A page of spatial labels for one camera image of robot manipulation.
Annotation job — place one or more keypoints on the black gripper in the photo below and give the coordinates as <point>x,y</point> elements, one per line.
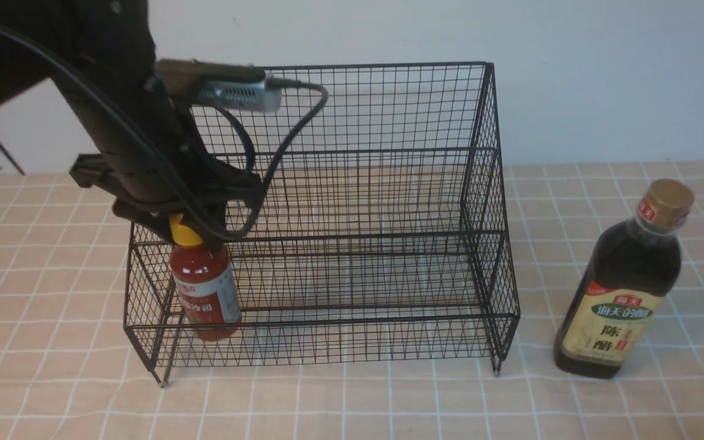
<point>156,167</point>

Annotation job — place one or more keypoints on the red chili sauce bottle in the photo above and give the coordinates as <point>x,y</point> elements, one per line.
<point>204,279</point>

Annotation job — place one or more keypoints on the dark vinegar bottle gold cap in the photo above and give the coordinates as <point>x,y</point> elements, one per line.
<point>634,264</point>

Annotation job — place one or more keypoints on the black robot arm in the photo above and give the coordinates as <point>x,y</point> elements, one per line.
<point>103,50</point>

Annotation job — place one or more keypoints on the pink checkered tablecloth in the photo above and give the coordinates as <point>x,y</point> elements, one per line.
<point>68,371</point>

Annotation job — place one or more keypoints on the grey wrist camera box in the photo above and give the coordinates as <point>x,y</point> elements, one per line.
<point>245,88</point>

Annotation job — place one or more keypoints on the black wire mesh rack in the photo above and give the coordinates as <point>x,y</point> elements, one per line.
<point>383,237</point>

